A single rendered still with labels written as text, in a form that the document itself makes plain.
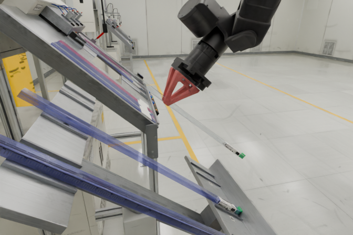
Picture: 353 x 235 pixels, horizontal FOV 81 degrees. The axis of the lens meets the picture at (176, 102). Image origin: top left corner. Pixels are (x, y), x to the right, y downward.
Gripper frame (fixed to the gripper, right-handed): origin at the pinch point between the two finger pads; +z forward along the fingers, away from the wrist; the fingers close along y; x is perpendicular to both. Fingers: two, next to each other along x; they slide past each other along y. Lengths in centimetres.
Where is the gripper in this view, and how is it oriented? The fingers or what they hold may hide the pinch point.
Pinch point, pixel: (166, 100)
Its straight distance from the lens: 46.8
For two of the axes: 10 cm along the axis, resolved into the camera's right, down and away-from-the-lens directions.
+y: 2.8, 3.4, -9.0
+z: -6.4, 7.6, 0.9
